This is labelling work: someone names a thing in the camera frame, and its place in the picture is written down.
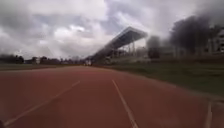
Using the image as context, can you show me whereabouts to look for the red running track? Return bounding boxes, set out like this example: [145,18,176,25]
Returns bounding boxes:
[0,65,224,128]

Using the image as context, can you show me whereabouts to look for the pale building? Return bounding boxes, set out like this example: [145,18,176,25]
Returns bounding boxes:
[206,28,224,54]

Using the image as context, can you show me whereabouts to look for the group of dark trees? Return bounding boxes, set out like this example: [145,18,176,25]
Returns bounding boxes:
[146,14,224,59]

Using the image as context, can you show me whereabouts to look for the grass infield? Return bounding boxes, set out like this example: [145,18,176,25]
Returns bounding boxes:
[0,63,81,71]

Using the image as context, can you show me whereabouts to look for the distant row of trees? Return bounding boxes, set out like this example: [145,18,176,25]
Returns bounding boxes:
[0,54,84,65]

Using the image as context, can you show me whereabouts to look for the white painted lane lines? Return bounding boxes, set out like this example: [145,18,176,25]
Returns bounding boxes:
[3,79,214,128]

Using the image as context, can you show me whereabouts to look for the roofed grandstand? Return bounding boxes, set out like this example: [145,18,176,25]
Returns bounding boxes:
[84,26,151,66]

